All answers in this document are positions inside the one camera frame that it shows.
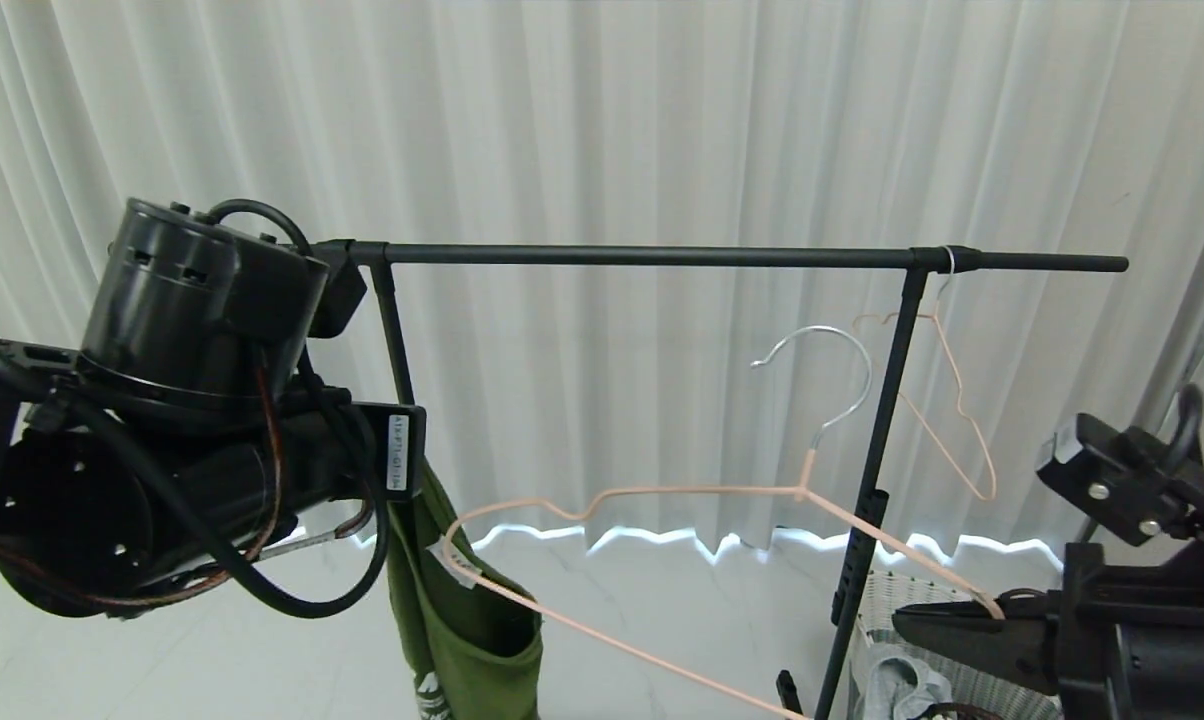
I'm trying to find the green printed shirt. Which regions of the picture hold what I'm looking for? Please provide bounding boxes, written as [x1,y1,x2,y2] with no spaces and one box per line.
[387,460,545,720]

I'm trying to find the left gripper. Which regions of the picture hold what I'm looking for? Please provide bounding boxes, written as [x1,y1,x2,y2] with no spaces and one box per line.
[0,400,428,618]

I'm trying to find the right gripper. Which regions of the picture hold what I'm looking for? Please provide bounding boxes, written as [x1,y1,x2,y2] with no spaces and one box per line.
[1057,560,1204,720]

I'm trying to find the pink clothes hanger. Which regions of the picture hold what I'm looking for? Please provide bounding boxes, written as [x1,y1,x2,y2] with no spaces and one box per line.
[440,325,1005,720]
[852,270,998,503]

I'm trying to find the black clothes rack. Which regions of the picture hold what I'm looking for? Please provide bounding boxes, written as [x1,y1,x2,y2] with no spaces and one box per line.
[312,238,1130,720]

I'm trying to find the white curtain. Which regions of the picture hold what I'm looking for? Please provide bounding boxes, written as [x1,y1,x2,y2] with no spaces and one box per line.
[0,0,1204,566]

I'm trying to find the pale grey garment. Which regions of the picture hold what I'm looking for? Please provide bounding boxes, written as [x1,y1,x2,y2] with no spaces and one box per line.
[857,645,953,720]

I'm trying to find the white laundry basket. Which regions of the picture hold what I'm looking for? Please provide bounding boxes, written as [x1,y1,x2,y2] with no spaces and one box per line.
[847,570,1063,720]

